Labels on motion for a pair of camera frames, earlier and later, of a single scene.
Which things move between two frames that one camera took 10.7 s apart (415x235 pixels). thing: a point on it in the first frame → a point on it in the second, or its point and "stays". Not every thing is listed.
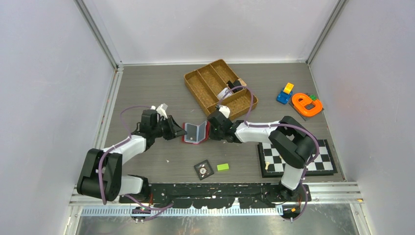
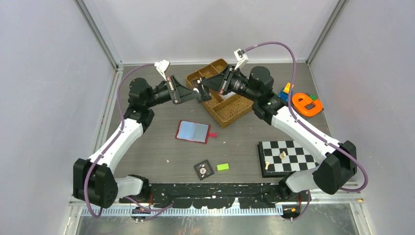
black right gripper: (214, 137) → (214, 83)
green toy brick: (313, 97) stays
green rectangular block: (223, 166) stays
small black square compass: (203, 169) stays
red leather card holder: (196, 134) stays
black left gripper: (175, 130) → (180, 94)
